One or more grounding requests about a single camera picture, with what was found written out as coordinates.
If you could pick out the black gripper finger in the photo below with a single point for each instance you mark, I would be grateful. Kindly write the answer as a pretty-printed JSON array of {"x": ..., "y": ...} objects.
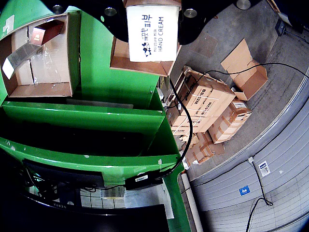
[
  {"x": 111, "y": 21},
  {"x": 193, "y": 24}
]

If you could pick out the white hand cream box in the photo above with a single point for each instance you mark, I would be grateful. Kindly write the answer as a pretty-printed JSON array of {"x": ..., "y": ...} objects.
[{"x": 135, "y": 29}]

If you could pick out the divided cardboard box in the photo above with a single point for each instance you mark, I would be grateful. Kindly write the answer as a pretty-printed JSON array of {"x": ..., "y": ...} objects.
[{"x": 135, "y": 66}]

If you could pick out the dark red small box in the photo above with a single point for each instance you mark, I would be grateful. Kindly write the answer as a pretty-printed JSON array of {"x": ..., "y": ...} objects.
[{"x": 38, "y": 36}]

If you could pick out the large printed cardboard box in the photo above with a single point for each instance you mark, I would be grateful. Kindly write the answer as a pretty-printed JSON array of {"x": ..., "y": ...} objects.
[
  {"x": 207, "y": 96},
  {"x": 205, "y": 125}
]

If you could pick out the open brown cardboard box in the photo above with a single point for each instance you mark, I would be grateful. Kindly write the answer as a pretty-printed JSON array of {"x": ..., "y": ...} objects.
[{"x": 248, "y": 75}]

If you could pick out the black floor box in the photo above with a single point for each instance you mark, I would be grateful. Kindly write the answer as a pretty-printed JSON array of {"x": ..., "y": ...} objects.
[{"x": 280, "y": 27}]

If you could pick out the shallow cardboard tray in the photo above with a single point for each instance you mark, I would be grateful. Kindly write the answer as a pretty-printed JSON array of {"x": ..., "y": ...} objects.
[{"x": 48, "y": 89}]

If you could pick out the tall white cosmetic box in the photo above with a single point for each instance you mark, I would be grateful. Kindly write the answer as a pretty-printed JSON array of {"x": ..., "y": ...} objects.
[{"x": 21, "y": 58}]

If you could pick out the taped cardboard box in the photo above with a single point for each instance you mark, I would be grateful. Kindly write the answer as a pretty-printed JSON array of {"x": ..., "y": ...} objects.
[{"x": 229, "y": 123}]

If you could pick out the small taped cardboard boxes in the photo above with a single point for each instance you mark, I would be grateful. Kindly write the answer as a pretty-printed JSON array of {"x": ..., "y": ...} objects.
[{"x": 202, "y": 149}]

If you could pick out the green metal shelf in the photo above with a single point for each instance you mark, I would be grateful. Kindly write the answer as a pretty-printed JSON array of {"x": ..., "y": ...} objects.
[{"x": 96, "y": 72}]

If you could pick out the flattened patterned paper carton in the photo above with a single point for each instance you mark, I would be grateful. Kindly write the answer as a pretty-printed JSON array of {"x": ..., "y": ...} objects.
[{"x": 8, "y": 24}]

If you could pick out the black power adapter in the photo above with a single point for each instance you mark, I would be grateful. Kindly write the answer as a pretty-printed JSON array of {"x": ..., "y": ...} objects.
[{"x": 142, "y": 180}]

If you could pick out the white roll tube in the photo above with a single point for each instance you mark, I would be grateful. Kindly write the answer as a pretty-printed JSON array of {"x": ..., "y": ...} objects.
[{"x": 193, "y": 205}]

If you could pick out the white wall socket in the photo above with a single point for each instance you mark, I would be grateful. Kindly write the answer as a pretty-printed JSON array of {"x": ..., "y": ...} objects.
[{"x": 250, "y": 159}]

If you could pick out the white wall label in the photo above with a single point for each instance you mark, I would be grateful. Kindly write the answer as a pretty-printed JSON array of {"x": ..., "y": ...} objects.
[{"x": 264, "y": 168}]

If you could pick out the blue wall sign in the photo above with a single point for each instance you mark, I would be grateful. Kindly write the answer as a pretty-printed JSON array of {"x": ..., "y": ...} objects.
[{"x": 244, "y": 191}]

